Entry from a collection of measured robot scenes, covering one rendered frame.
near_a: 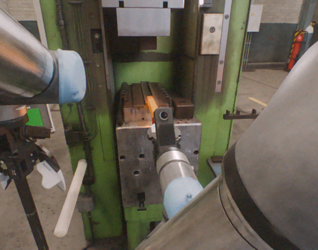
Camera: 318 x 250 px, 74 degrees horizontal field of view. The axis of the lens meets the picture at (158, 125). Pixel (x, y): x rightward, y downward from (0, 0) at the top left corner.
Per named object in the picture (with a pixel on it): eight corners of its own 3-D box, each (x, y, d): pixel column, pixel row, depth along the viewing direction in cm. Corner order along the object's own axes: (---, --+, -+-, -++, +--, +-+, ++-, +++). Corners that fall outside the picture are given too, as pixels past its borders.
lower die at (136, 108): (168, 119, 98) (168, 101, 94) (124, 122, 95) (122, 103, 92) (157, 93, 135) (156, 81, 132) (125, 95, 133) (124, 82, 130)
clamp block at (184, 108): (193, 118, 99) (194, 105, 96) (175, 119, 98) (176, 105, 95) (187, 109, 110) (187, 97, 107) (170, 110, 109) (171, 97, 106)
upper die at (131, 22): (169, 35, 83) (170, 8, 79) (117, 36, 80) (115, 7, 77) (156, 33, 121) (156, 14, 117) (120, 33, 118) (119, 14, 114)
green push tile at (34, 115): (44, 128, 74) (39, 107, 75) (19, 133, 71) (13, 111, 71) (44, 128, 76) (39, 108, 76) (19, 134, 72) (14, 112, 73)
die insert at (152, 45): (157, 49, 94) (157, 35, 91) (140, 50, 93) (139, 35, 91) (150, 45, 121) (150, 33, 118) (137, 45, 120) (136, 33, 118)
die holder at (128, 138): (195, 200, 112) (203, 123, 94) (122, 207, 108) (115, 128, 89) (174, 147, 163) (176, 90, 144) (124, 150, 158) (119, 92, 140)
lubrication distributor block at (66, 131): (79, 149, 109) (75, 125, 104) (67, 150, 109) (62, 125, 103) (81, 146, 113) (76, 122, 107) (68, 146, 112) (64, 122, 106)
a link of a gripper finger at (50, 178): (54, 205, 48) (22, 177, 45) (66, 187, 53) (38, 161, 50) (64, 199, 47) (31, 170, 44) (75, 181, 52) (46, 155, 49)
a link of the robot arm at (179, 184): (166, 235, 37) (165, 197, 34) (158, 193, 47) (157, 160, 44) (209, 229, 38) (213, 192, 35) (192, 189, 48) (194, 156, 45)
